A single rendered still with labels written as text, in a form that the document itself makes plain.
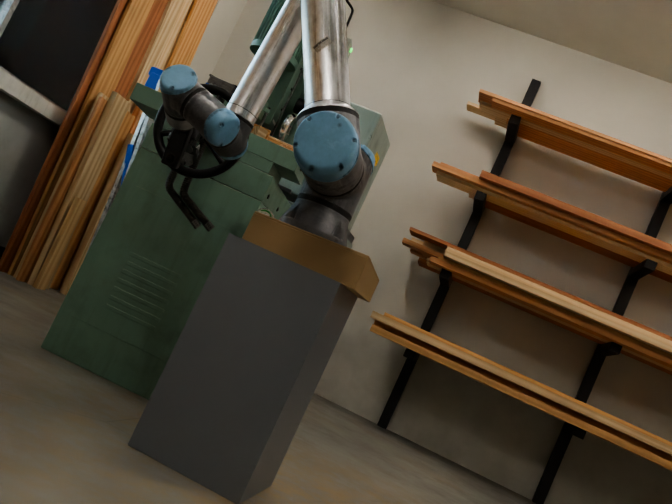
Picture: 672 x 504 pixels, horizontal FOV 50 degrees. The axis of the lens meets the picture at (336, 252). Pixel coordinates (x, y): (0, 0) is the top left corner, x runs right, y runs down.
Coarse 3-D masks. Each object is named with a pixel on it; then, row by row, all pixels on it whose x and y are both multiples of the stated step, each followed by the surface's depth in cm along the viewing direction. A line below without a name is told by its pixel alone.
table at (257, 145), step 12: (132, 96) 237; (144, 96) 237; (156, 96) 237; (144, 108) 243; (156, 108) 236; (252, 144) 234; (264, 144) 233; (276, 144) 233; (264, 156) 233; (276, 156) 233; (288, 156) 233; (288, 168) 232; (300, 180) 248
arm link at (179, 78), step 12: (168, 72) 176; (180, 72) 176; (192, 72) 177; (168, 84) 174; (180, 84) 174; (192, 84) 175; (168, 96) 176; (180, 96) 175; (168, 108) 181; (180, 108) 176; (180, 120) 184
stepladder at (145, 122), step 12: (156, 72) 327; (156, 84) 324; (144, 120) 321; (144, 132) 320; (132, 144) 320; (132, 156) 318; (120, 168) 320; (120, 180) 319; (108, 204) 317; (96, 228) 316
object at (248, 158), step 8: (168, 128) 236; (248, 152) 233; (240, 160) 233; (248, 160) 233; (256, 160) 233; (264, 160) 233; (256, 168) 233; (264, 168) 232; (272, 168) 234; (280, 176) 251
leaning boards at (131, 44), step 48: (144, 0) 380; (192, 0) 432; (96, 48) 364; (144, 48) 402; (192, 48) 445; (96, 96) 370; (96, 144) 363; (48, 192) 361; (96, 192) 383; (48, 240) 357; (48, 288) 368
